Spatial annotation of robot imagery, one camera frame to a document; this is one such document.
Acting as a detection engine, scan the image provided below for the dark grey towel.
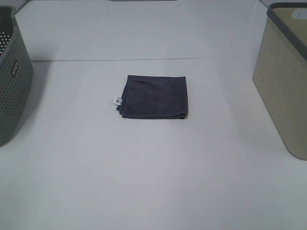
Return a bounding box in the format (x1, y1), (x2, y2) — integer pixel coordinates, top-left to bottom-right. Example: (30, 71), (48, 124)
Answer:
(116, 75), (189, 119)

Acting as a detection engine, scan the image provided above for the grey perforated plastic basket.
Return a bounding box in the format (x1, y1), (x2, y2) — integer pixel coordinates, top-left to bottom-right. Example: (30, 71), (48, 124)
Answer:
(0, 6), (33, 145)

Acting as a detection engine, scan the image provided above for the beige basket with grey rim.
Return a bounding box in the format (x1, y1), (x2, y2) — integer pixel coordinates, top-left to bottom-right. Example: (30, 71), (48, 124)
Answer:
(252, 2), (307, 160)

